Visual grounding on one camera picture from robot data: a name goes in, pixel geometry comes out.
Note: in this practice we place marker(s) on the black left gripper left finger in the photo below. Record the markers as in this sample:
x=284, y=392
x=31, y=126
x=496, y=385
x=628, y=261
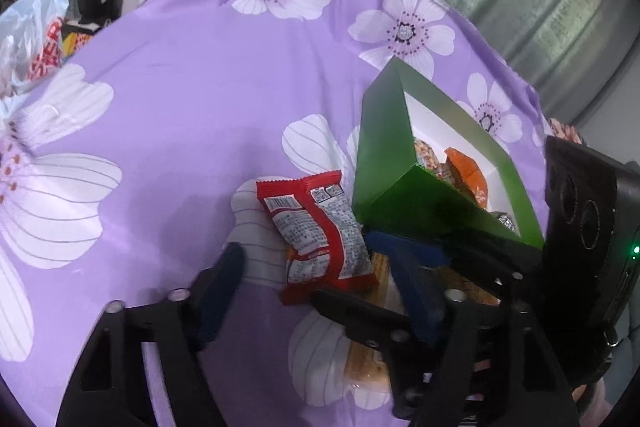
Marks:
x=213, y=291

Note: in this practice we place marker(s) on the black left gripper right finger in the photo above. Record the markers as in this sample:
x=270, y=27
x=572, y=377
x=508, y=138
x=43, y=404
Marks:
x=412, y=264

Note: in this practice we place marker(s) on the green cardboard box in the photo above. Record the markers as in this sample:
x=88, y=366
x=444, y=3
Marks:
x=394, y=194

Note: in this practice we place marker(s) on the orange snack packet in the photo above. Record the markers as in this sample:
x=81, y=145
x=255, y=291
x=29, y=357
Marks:
x=468, y=178

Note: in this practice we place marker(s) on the red white snack packet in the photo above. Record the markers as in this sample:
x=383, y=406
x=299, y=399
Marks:
x=325, y=246

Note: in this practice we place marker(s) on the yellow cracker snack packet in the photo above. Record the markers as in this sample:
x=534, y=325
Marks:
x=365, y=368

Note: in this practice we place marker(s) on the clear orange-label snack packet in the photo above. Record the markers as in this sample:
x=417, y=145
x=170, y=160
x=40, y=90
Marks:
x=428, y=159

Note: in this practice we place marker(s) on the silver small snack packet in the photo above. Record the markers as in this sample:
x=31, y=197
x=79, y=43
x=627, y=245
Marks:
x=506, y=220

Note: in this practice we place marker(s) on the pile of folded clothes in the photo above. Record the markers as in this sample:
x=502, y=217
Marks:
x=565, y=131

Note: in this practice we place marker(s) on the purple floral tablecloth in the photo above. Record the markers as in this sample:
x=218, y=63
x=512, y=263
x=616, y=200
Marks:
x=124, y=175

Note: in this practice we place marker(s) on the white red plastic bag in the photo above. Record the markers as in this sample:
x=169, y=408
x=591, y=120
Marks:
x=31, y=43

